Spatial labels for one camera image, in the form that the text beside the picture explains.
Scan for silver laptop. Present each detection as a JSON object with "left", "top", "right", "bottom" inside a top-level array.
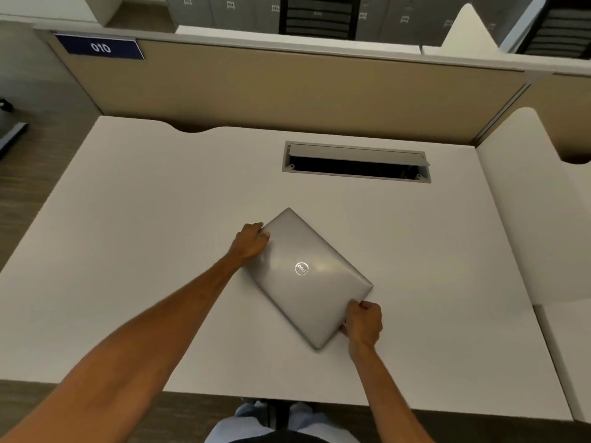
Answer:
[{"left": 241, "top": 207, "right": 374, "bottom": 350}]

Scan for person's right hand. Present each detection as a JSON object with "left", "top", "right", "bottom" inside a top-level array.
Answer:
[{"left": 339, "top": 300, "right": 384, "bottom": 350}]

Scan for person's left forearm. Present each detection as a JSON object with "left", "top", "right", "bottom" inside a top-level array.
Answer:
[{"left": 0, "top": 252, "right": 246, "bottom": 443}]

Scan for person's right forearm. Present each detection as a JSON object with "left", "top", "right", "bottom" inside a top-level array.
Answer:
[{"left": 348, "top": 339, "right": 436, "bottom": 443}]

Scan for white adjacent desk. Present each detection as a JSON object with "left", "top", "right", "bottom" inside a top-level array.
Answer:
[{"left": 476, "top": 107, "right": 591, "bottom": 422}]

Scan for person's left hand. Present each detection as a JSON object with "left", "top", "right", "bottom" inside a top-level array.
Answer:
[{"left": 229, "top": 222, "right": 271, "bottom": 262}]

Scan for black mesh office chair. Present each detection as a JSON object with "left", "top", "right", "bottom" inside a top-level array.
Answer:
[
  {"left": 516, "top": 0, "right": 591, "bottom": 58},
  {"left": 278, "top": 0, "right": 362, "bottom": 41}
]

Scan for grey desk cable hatch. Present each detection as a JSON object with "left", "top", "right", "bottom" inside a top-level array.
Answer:
[{"left": 282, "top": 141, "right": 432, "bottom": 184}]

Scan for row of grey lockers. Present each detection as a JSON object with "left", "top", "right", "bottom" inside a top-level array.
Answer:
[{"left": 164, "top": 0, "right": 536, "bottom": 46}]

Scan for blue desk number sign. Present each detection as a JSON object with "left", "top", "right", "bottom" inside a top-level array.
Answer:
[{"left": 54, "top": 33, "right": 146, "bottom": 61}]

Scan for beige desk partition panel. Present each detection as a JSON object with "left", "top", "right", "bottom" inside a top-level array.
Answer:
[{"left": 34, "top": 27, "right": 591, "bottom": 157}]

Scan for person's light blue trousers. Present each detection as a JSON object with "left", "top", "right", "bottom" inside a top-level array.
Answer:
[{"left": 204, "top": 400, "right": 360, "bottom": 443}]

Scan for black chair base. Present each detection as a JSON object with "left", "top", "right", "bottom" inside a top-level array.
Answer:
[{"left": 0, "top": 98, "right": 29, "bottom": 158}]

